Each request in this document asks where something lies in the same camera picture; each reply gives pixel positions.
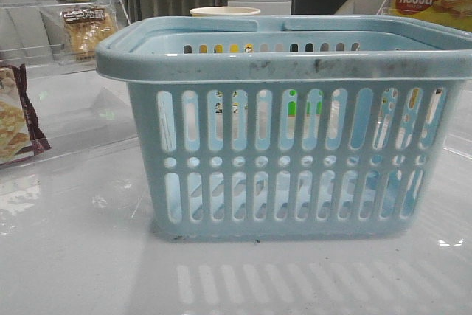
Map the red green puzzle cube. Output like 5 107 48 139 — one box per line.
287 89 324 117

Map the clear acrylic shelf left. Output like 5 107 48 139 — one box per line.
1 0 129 77

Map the light blue plastic basket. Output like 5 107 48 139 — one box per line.
95 15 471 238

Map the brown waffle snack bag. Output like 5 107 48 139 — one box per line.
1 64 51 165

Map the yellow popcorn paper cup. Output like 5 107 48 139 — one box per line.
190 6 261 17

